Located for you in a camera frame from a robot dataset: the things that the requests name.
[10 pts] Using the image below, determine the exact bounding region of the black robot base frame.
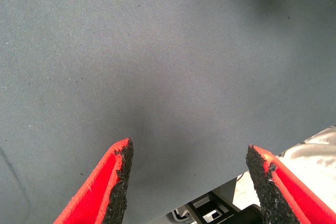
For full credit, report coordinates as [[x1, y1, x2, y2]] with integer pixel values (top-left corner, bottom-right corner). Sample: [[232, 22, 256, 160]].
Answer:
[[186, 191, 263, 224]]

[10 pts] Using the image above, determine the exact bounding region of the white crumpled floor sheet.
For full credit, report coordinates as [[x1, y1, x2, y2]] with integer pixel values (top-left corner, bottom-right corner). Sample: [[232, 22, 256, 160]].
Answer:
[[278, 125, 336, 168]]

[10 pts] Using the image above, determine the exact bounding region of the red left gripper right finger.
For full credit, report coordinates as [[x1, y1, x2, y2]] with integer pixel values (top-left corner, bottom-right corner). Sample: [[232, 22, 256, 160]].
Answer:
[[246, 145, 336, 224]]

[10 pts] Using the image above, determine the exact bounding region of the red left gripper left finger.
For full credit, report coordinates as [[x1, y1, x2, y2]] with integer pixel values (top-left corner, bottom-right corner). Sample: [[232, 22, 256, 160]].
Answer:
[[54, 137, 134, 224]]

